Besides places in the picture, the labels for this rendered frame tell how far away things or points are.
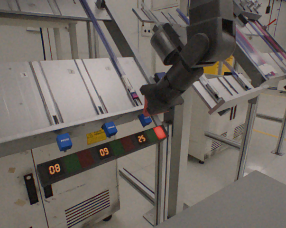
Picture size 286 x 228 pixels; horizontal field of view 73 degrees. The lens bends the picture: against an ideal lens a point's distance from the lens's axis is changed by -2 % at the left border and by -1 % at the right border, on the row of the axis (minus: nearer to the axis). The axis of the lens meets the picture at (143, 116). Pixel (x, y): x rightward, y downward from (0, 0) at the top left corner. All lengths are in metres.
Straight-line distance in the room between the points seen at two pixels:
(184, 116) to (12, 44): 1.93
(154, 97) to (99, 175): 0.60
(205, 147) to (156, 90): 1.15
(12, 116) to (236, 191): 0.49
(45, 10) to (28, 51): 1.70
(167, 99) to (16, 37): 2.09
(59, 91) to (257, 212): 0.48
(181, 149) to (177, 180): 0.17
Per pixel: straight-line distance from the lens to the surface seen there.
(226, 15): 0.38
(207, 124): 1.47
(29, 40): 2.41
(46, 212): 0.95
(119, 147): 0.48
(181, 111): 0.85
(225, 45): 0.36
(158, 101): 0.44
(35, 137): 0.44
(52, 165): 0.44
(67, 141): 0.44
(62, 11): 0.74
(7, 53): 2.38
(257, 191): 0.50
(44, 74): 0.54
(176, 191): 1.04
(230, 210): 0.43
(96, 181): 0.97
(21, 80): 0.52
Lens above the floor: 0.88
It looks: 19 degrees down
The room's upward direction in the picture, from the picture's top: straight up
